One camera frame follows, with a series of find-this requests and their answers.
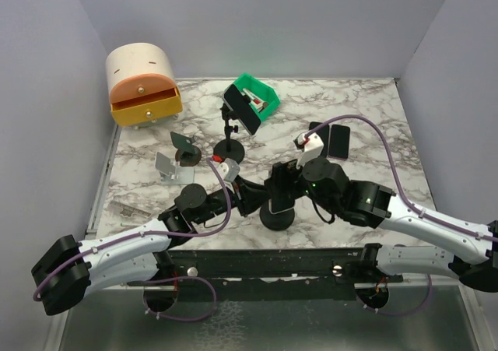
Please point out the pink-edged black phone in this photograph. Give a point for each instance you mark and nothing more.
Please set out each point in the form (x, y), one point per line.
(339, 139)

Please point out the brown round-base phone stand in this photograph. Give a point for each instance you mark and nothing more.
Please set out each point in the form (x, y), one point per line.
(187, 154)

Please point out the black phone on tall stand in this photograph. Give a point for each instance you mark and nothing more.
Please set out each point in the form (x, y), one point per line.
(243, 111)

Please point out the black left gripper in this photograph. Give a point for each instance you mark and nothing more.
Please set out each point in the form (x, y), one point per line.
(249, 195)

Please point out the green plastic bin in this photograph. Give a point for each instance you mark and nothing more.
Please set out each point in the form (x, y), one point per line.
(262, 90)

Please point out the items inside green bin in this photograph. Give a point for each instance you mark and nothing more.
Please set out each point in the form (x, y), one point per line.
(256, 102)

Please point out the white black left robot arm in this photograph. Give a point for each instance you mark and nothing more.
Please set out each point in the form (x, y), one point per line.
(71, 270)

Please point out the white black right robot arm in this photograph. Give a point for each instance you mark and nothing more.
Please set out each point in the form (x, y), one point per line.
(453, 247)

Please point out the black front rail bar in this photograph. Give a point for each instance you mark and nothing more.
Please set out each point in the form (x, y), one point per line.
(280, 274)

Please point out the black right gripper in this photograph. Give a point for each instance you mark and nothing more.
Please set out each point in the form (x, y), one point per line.
(283, 171)

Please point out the black tall phone stand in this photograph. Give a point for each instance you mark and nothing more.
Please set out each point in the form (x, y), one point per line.
(228, 147)

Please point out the silver folding phone stand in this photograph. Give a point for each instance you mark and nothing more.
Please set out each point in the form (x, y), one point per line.
(171, 173)

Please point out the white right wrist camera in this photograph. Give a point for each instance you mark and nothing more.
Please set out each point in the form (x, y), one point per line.
(310, 148)

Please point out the silver-edged phone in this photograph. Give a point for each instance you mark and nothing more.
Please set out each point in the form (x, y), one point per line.
(281, 189)

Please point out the beige orange drawer box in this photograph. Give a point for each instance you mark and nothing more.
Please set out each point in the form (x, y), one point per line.
(141, 86)

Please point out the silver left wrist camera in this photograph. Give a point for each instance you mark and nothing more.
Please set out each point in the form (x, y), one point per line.
(227, 168)

